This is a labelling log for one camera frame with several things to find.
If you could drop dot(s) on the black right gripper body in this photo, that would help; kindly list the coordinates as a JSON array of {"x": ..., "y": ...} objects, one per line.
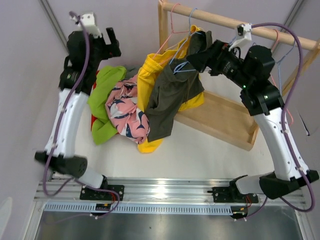
[{"x": 227, "y": 63}]

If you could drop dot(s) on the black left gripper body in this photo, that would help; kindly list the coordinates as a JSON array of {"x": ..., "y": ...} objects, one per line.
[{"x": 103, "y": 51}]

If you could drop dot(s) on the blue hanger of olive shorts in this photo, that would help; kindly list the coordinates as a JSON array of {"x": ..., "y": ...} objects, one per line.
[{"x": 180, "y": 67}]

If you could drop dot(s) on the dark olive shorts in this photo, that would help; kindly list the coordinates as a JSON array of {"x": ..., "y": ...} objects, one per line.
[{"x": 172, "y": 90}]

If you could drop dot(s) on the grey shorts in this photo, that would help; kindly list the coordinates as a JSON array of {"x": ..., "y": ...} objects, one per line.
[{"x": 131, "y": 71}]

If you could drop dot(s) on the blue hanger of grey shorts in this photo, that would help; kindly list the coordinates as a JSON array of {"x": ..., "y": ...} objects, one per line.
[{"x": 278, "y": 64}]

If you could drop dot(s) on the pink hanger of green shorts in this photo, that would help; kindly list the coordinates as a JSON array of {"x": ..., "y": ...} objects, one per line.
[{"x": 273, "y": 47}]

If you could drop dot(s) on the pink patterned shorts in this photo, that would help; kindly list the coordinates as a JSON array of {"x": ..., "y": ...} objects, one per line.
[{"x": 123, "y": 112}]

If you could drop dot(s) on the lime green shorts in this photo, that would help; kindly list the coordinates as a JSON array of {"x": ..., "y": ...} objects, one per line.
[{"x": 102, "y": 129}]

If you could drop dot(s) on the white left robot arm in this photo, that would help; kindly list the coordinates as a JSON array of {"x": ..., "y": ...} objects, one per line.
[{"x": 85, "y": 53}]

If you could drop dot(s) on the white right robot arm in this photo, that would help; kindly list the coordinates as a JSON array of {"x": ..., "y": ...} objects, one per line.
[{"x": 265, "y": 104}]

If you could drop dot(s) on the pink hanger of yellow shorts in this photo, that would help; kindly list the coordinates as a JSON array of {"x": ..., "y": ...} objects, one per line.
[{"x": 170, "y": 27}]

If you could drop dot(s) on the yellow shorts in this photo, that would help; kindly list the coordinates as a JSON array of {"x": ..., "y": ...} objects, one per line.
[{"x": 146, "y": 78}]

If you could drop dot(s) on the wooden clothes rack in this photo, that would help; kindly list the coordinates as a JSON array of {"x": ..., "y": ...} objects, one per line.
[{"x": 219, "y": 117}]

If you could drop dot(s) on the red plastic tray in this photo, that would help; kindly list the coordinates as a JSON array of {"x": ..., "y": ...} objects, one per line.
[{"x": 93, "y": 118}]

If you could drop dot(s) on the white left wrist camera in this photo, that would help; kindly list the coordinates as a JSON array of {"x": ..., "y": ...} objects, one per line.
[{"x": 89, "y": 21}]

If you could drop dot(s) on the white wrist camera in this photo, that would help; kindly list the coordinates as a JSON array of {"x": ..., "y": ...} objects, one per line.
[
  {"x": 243, "y": 36},
  {"x": 89, "y": 21}
]

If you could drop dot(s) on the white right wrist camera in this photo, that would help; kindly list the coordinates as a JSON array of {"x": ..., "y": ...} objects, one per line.
[{"x": 243, "y": 36}]

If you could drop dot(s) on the grey aluminium frame post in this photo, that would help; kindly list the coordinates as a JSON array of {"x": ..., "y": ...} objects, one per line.
[{"x": 48, "y": 11}]

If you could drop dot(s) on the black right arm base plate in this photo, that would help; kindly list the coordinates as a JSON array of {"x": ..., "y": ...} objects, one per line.
[{"x": 227, "y": 195}]

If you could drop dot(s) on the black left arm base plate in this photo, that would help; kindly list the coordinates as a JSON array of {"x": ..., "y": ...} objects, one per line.
[{"x": 95, "y": 195}]

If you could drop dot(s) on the aluminium mounting rail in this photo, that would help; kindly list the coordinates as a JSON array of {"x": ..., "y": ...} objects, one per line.
[{"x": 155, "y": 191}]

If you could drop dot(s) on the grey slotted cable duct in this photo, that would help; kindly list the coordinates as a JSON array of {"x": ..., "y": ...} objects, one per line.
[{"x": 127, "y": 208}]

